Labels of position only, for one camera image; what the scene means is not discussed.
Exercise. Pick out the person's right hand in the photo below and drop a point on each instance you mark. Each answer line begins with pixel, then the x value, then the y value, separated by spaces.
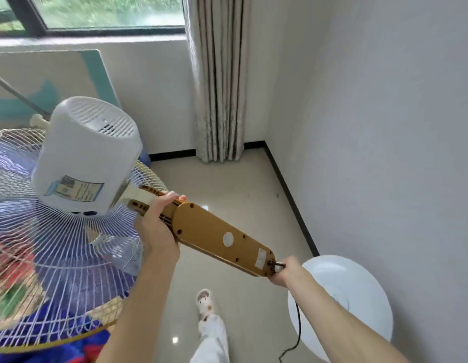
pixel 291 271

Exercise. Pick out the person's left hand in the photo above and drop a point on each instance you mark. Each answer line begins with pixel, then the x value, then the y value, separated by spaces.
pixel 154 230

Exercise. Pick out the person's left thumb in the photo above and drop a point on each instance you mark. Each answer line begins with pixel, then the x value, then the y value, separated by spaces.
pixel 169 200

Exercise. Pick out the person's right fingers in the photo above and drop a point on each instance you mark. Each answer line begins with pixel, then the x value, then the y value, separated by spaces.
pixel 284 266

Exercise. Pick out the white and gold electric fan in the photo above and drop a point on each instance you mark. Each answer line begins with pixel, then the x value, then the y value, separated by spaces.
pixel 211 230

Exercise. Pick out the person's right forearm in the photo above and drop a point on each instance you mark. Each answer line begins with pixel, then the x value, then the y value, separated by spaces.
pixel 340 325

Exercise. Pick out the person's left forearm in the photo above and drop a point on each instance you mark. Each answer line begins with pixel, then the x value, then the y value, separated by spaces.
pixel 143 309

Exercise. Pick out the blue rounded object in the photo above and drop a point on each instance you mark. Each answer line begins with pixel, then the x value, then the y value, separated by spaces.
pixel 144 157

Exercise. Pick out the black skirting board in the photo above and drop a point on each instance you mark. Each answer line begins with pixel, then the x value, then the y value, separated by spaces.
pixel 290 200

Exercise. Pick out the white round fan base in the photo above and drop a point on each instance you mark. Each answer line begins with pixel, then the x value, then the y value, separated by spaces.
pixel 355 287

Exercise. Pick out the white slipper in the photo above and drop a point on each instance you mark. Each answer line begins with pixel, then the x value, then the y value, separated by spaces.
pixel 205 302

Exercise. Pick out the person's white trouser leg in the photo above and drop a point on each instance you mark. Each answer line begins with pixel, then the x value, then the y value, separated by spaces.
pixel 213 342

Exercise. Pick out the grey patterned curtain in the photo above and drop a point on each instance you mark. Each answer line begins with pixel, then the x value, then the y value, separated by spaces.
pixel 219 79

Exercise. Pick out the teal and cream board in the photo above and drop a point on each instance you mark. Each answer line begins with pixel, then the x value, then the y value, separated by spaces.
pixel 96 71

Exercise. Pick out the blue colourful blanket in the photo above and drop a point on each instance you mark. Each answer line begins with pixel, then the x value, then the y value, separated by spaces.
pixel 92 349

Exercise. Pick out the grey metal rod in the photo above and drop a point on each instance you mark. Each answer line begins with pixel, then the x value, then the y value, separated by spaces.
pixel 18 95

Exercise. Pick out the dark framed window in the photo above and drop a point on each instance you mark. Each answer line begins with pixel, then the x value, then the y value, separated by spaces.
pixel 105 11

